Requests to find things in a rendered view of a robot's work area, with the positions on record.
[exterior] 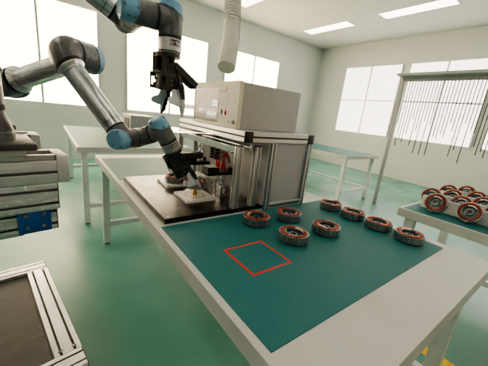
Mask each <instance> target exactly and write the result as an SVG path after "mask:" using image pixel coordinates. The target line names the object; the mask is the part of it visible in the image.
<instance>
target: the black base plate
mask: <svg viewBox="0 0 488 366"><path fill-rule="evenodd" d="M158 179H165V175H152V176H125V177H124V181H125V182H126V183H127V184H128V185H129V186H130V188H132V189H133V191H135V193H136V194H138V196H139V197H140V198H141V199H142V200H143V201H144V202H145V203H146V204H147V206H148V207H149V208H150V209H151V210H152V211H153V212H154V213H155V215H156V216H157V217H158V218H159V219H160V220H161V221H162V222H163V223H164V224H171V223H176V222H181V221H189V220H193V219H202V218H206V217H211V216H220V215H225V214H233V213H237V212H242V211H250V210H255V209H259V208H260V205H259V204H258V203H255V206H249V205H247V198H246V197H244V196H242V195H241V194H239V201H238V208H235V209H231V208H230V207H229V199H230V191H231V189H229V192H228V196H224V197H219V196H218V195H216V197H215V198H216V200H212V201H206V202H199V203H188V204H186V203H185V202H184V201H183V200H181V199H180V198H178V197H177V196H176V195H175V194H174V192H176V191H185V190H192V189H189V188H186V187H176V188H166V187H164V186H163V185H162V184H161V183H160V182H158ZM206 181H207V187H206V189H204V191H205V192H207V193H208V194H210V195H212V196H214V193H213V184H214V182H215V181H214V180H212V179H210V178H206Z"/></svg>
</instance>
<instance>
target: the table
mask: <svg viewBox="0 0 488 366"><path fill-rule="evenodd" d="M441 190H443V191H445V192H443V194H442V193H441ZM446 190H447V191H446ZM464 190H467V191H464ZM463 191H464V192H467V193H468V194H467V195H466V196H464V195H463V193H462V192H463ZM469 191H471V192H469ZM429 193H432V194H429ZM423 195H427V197H426V198H425V200H424V206H425V208H424V207H422V206H420V203H421V201H419V202H417V203H411V204H409V205H405V206H401V207H399V209H398V212H397V215H399V216H403V217H404V223H403V226H402V227H406V228H408V229H409V228H410V229H415V225H416V222H419V223H421V224H425V225H428V226H430V227H433V228H436V229H440V233H439V236H438V239H437V242H438V243H442V244H444V245H445V244H446V242H447V238H448V236H449V233H450V234H453V235H457V236H459V237H462V238H465V239H467V240H471V241H474V242H476V243H479V244H482V245H485V246H488V227H486V226H484V225H481V224H477V222H478V221H481V220H482V219H483V217H484V211H488V206H487V204H488V194H487V195H486V194H484V193H483V192H479V191H476V190H475V188H474V187H472V186H468V185H466V186H465V185H464V186H462V187H459V188H457V187H456V186H453V185H451V184H448V185H446V186H445V185H444V186H442V187H440V189H439V190H438V189H436V188H432V187H430V188H428V189H425V190H424V191H423V192H422V193H421V196H420V197H421V200H422V197H423ZM444 195H446V196H450V197H454V198H452V199H451V201H450V202H453V203H458V204H460V205H459V206H458V207H457V210H456V214H457V217H455V216H450V215H448V214H445V213H442V212H443V210H444V211H445V209H447V207H448V205H449V204H448V200H447V199H446V197H445V196H444ZM454 195H455V196H454ZM475 196H479V197H475ZM470 198H475V199H473V200H472V199H470ZM434 199H439V200H434ZM431 201H433V202H432V204H433V205H432V206H431ZM440 201H441V202H442V204H441V205H440ZM461 201H462V202H461ZM435 202H438V203H437V204H434V203H435ZM477 203H478V204H477ZM480 203H481V205H484V206H487V207H486V208H485V209H484V210H483V208H482V207H481V206H480V205H479V204H480ZM461 204H462V205H461ZM434 206H438V208H434ZM467 208H472V209H473V210H471V209H468V210H467ZM464 211H465V215H463V212H464ZM469 211H470V212H472V213H471V214H468V212H469ZM474 211H476V215H475V216H474ZM467 216H472V217H471V218H469V217H467ZM482 286H483V287H485V288H488V281H487V280H486V281H485V282H484V283H483V284H482Z"/></svg>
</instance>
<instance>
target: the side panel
mask: <svg viewBox="0 0 488 366"><path fill-rule="evenodd" d="M311 154H312V145H305V144H280V143H271V149H270V154H269V165H268V171H267V181H266V187H265V193H264V203H263V205H261V207H260V208H263V210H265V209H270V208H278V207H282V206H290V205H295V204H299V203H303V199H304V191H305V187H306V179H307V175H308V170H309V162H310V158H311Z"/></svg>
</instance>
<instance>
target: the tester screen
mask: <svg viewBox="0 0 488 366"><path fill-rule="evenodd" d="M218 98H219V88H197V89H196V100H195V112H197V113H205V114H206V113H207V107H208V108H215V109H217V107H218V103H217V106H210V105H207V103H208V99H217V100H218ZM198 107H203V112H201V111H198ZM195 117H199V118H207V117H206V116H201V115H196V114H195ZM207 119H211V120H216V119H213V118H207Z"/></svg>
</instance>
